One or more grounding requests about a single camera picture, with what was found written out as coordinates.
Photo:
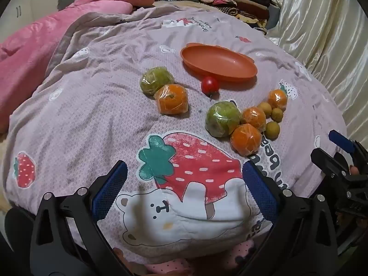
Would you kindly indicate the beige blanket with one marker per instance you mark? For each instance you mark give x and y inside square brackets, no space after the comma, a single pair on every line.
[178,4]

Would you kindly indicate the stack of folded clothes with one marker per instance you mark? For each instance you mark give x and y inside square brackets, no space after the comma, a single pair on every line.
[233,3]

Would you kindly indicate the white wardrobe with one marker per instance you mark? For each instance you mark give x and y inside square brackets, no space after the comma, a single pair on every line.
[14,17]

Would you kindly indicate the red tomato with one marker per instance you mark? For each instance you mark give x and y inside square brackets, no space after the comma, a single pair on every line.
[210,84]

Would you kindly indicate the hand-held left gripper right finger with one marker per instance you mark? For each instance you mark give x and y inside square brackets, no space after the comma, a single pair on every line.
[260,192]

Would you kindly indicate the grey pillow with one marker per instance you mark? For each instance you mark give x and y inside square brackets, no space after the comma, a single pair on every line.
[273,17]

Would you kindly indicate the orange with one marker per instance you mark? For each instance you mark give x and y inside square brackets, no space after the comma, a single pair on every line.
[245,139]
[253,118]
[277,98]
[172,99]

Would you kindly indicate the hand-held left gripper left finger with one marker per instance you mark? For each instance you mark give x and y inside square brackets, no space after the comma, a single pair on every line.
[110,189]

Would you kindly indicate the brown longan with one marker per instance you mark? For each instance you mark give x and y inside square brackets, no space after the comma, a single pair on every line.
[277,114]
[272,130]
[264,109]

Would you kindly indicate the green citrus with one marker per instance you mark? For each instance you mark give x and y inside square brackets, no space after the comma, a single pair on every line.
[156,80]
[222,119]

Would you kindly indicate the cream satin curtain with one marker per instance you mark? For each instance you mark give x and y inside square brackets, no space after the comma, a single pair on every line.
[322,34]

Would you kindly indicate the strawberry bear printed blanket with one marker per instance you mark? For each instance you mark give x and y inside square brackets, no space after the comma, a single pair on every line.
[100,120]

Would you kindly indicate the person's pink patterned pants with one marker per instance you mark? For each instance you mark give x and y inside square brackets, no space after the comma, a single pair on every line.
[178,267]

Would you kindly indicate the person's right hand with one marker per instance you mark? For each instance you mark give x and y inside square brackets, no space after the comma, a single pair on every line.
[353,170]

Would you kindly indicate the pink blanket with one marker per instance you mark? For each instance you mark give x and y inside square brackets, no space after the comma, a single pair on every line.
[28,63]

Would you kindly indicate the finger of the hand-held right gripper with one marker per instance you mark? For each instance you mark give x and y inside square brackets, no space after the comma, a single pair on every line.
[327,159]
[342,142]

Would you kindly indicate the orange plastic plate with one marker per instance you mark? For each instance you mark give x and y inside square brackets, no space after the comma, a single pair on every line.
[218,61]

